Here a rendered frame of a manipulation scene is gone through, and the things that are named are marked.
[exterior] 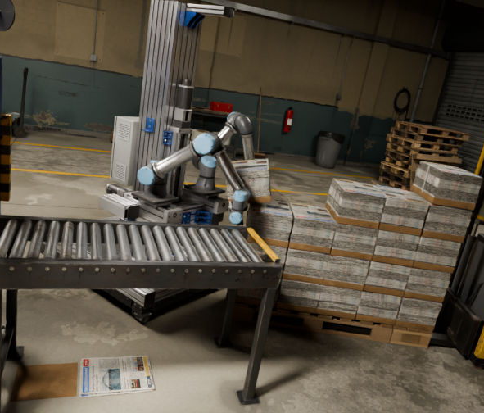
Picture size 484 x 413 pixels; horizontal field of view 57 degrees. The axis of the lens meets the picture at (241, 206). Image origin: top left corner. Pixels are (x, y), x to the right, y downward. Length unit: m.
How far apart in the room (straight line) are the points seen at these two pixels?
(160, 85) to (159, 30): 0.34
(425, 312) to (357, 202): 0.98
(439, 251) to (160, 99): 2.14
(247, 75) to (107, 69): 2.82
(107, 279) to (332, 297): 1.73
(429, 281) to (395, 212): 0.57
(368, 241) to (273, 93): 7.12
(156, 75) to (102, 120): 6.16
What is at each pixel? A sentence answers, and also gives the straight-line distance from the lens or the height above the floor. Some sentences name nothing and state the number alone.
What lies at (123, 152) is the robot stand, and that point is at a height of 0.99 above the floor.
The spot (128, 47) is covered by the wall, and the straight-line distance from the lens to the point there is 9.17.
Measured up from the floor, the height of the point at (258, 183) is 1.00.
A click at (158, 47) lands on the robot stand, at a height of 1.74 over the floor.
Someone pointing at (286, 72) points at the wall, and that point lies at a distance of 9.99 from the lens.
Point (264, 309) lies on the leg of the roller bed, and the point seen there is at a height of 0.56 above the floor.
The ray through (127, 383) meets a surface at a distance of 2.60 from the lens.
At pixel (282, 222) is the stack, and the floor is 0.78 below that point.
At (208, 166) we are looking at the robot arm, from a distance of 3.22.
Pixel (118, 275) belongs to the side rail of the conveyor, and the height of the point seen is 0.75.
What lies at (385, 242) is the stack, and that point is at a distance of 3.16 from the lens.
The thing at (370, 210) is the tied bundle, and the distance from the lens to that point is 3.05.
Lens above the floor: 1.66
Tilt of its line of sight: 16 degrees down
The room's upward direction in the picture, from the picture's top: 10 degrees clockwise
